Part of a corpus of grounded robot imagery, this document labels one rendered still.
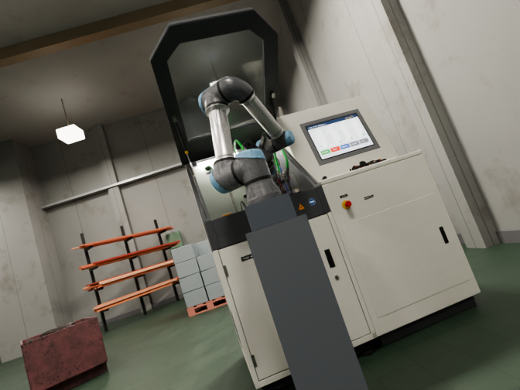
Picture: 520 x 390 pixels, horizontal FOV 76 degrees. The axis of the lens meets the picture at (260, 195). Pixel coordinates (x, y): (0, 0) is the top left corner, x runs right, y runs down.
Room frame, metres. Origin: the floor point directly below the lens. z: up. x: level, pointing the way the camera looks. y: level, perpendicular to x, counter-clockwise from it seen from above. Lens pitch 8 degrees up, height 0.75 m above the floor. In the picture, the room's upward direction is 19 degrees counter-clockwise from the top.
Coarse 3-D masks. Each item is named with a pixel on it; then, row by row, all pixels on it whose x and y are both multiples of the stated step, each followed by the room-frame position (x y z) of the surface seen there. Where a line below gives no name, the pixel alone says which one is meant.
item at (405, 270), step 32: (288, 128) 2.23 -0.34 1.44; (352, 160) 2.21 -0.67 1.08; (416, 160) 2.03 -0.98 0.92; (352, 192) 1.93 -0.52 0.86; (384, 192) 1.97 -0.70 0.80; (416, 192) 2.01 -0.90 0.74; (352, 224) 1.92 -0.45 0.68; (384, 224) 1.95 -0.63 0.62; (416, 224) 1.99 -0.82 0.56; (448, 224) 2.03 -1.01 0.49; (352, 256) 1.90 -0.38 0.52; (384, 256) 1.94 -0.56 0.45; (416, 256) 1.98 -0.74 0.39; (448, 256) 2.01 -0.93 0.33; (384, 288) 1.92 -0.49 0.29; (416, 288) 1.96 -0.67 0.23; (448, 288) 2.00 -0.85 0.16; (384, 320) 1.91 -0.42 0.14; (416, 320) 1.99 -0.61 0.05
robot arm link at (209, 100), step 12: (216, 84) 1.43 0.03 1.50; (204, 96) 1.47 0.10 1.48; (216, 96) 1.44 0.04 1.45; (204, 108) 1.49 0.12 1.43; (216, 108) 1.45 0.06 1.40; (228, 108) 1.49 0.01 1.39; (216, 120) 1.44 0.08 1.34; (216, 132) 1.43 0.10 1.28; (228, 132) 1.44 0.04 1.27; (216, 144) 1.42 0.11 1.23; (228, 144) 1.42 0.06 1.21; (216, 156) 1.42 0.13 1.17; (228, 156) 1.38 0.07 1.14; (216, 168) 1.39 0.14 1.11; (228, 168) 1.35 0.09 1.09; (216, 180) 1.38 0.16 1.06; (228, 180) 1.36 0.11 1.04; (228, 192) 1.43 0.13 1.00
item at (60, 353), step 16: (80, 320) 4.18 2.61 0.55; (96, 320) 3.53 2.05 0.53; (48, 336) 3.26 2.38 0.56; (64, 336) 3.34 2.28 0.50; (80, 336) 3.42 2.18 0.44; (96, 336) 3.51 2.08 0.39; (32, 352) 3.16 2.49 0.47; (48, 352) 3.24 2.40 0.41; (64, 352) 3.32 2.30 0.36; (80, 352) 3.40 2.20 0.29; (96, 352) 3.49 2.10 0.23; (32, 368) 3.15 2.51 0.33; (48, 368) 3.22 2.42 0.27; (64, 368) 3.30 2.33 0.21; (80, 368) 3.38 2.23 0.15; (96, 368) 3.54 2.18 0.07; (32, 384) 3.13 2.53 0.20; (48, 384) 3.20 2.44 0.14; (64, 384) 3.35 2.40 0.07
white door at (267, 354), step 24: (336, 240) 1.89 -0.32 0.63; (240, 264) 1.78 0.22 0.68; (336, 264) 1.88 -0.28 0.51; (240, 288) 1.77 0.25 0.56; (336, 288) 1.87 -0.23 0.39; (240, 312) 1.77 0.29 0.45; (264, 312) 1.79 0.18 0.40; (360, 312) 1.89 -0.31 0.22; (264, 336) 1.78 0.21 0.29; (360, 336) 1.88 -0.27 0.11; (264, 360) 1.78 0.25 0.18
